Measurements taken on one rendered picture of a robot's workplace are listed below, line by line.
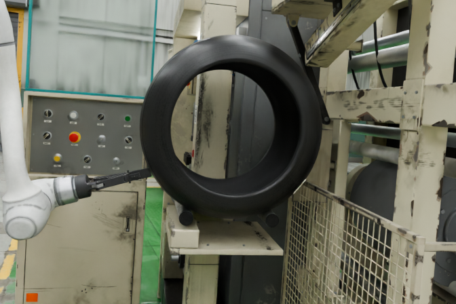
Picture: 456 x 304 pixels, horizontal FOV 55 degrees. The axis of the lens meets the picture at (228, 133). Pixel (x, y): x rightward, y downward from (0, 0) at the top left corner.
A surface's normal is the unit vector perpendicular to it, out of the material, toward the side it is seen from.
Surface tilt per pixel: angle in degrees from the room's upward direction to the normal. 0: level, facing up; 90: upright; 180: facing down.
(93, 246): 90
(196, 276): 90
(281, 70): 81
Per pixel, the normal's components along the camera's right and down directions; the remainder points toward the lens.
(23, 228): 0.22, 0.39
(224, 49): 0.14, -0.12
